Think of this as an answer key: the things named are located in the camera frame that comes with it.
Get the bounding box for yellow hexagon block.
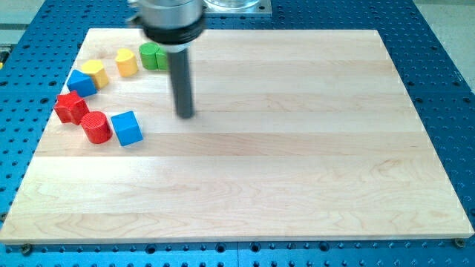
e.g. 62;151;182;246
81;59;109;89

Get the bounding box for green block behind rod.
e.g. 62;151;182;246
155;47;168;71

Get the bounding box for yellow heart block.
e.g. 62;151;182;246
115;48;138;77

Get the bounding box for light wooden board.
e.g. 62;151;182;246
1;28;474;244

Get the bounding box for red cylinder block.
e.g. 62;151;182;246
80;111;112;144

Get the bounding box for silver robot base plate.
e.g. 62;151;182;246
202;0;272;18

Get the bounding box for green cylinder block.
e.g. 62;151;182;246
139;42;159;70

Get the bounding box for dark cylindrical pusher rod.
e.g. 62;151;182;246
167;48;194;119

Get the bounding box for right board clamp screw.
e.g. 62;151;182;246
453;238;465;248

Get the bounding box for blue cube block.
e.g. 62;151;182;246
111;111;143;146

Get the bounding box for board clamp screw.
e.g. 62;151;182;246
453;238;465;248
19;243;33;256

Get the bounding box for left board clamp screw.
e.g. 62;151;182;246
19;243;33;256

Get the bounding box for blue triangle block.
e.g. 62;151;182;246
67;70;97;97

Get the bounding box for red star block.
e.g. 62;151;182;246
53;90;90;125

